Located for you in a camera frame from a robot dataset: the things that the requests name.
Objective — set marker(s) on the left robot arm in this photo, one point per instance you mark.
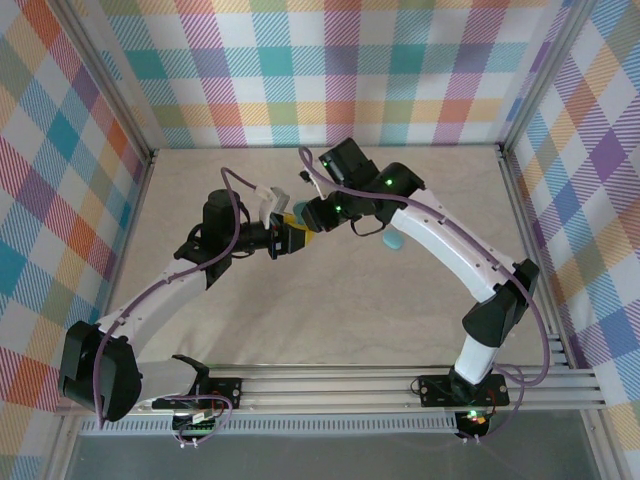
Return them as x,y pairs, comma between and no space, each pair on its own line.
165,295

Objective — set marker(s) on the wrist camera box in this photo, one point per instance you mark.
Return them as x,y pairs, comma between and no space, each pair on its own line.
306,176
272,202

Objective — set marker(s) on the teal earbud charging case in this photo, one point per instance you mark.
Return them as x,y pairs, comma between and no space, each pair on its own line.
298,211
393,241

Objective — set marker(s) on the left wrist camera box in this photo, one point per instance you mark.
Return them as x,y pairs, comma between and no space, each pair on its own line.
272,202

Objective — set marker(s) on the aluminium frame post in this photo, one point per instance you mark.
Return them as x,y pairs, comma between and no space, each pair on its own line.
105,80
545,75

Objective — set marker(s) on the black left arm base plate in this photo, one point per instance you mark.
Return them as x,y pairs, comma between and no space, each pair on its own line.
227,390

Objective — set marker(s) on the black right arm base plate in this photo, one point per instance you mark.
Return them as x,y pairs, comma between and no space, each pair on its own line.
435,390

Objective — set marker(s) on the aluminium mounting rail beam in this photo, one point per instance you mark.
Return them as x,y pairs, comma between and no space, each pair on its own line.
325,387

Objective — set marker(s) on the aluminium side rail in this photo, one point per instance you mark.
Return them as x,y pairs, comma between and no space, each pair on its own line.
125,260
525,210

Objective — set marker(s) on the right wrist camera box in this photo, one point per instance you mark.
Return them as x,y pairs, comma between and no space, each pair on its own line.
306,176

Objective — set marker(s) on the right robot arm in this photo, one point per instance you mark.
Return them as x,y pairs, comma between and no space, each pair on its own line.
440,240

